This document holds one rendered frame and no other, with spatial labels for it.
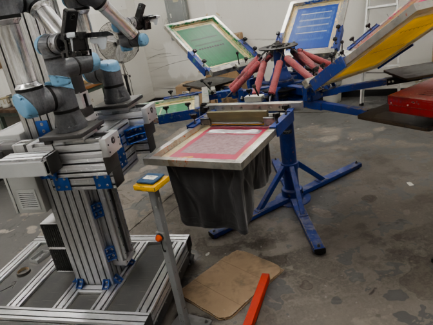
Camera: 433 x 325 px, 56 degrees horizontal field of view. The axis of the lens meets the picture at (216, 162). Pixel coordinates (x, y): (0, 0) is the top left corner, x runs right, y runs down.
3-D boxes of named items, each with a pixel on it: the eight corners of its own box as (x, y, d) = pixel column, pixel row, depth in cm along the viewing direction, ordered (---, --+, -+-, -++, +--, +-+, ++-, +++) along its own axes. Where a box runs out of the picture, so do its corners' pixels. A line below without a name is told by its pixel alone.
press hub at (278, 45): (308, 212, 333) (294, 42, 283) (264, 207, 352) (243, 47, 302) (321, 190, 364) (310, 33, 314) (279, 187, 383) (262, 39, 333)
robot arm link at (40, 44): (55, 55, 162) (48, 33, 159) (69, 54, 155) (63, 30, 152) (36, 59, 156) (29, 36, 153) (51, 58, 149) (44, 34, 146)
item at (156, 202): (193, 349, 221) (156, 191, 185) (160, 339, 231) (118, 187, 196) (212, 320, 238) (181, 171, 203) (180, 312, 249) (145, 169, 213)
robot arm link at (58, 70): (83, 80, 162) (75, 52, 158) (58, 88, 154) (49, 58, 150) (72, 80, 167) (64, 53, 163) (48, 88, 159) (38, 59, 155)
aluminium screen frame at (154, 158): (241, 170, 193) (240, 163, 192) (144, 164, 221) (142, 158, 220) (292, 118, 256) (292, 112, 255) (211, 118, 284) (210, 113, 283)
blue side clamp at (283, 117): (278, 137, 232) (277, 125, 229) (270, 137, 234) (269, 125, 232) (294, 120, 256) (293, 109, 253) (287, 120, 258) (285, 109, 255)
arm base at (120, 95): (100, 105, 234) (95, 88, 230) (111, 98, 247) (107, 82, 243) (124, 102, 230) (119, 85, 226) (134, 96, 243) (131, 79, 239)
